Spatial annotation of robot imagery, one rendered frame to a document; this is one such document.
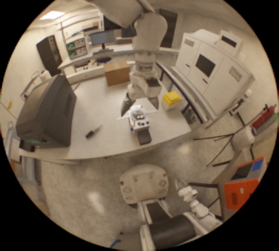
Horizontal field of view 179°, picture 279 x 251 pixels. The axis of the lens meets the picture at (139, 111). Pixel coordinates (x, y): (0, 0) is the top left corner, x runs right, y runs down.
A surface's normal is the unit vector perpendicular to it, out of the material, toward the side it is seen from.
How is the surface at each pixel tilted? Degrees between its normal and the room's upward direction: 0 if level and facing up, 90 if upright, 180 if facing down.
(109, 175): 0
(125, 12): 111
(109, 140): 0
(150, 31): 98
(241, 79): 90
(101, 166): 0
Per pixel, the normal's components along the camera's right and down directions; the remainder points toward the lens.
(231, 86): -0.96, 0.19
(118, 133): 0.05, -0.58
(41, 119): 0.84, -0.48
